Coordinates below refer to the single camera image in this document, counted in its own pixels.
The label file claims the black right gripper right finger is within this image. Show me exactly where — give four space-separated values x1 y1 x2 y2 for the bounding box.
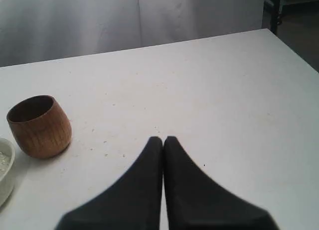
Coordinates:
163 136 279 230

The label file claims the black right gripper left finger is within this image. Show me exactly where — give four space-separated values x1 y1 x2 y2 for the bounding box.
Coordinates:
56 136 163 230

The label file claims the brown wooden cup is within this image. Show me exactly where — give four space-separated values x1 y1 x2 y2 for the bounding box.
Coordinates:
6 95 72 159

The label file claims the white ceramic bowl with rice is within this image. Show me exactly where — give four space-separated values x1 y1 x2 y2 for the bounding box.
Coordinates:
0 138 15 206

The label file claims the white backdrop curtain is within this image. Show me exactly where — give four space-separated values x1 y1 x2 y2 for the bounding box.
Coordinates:
0 0 264 66

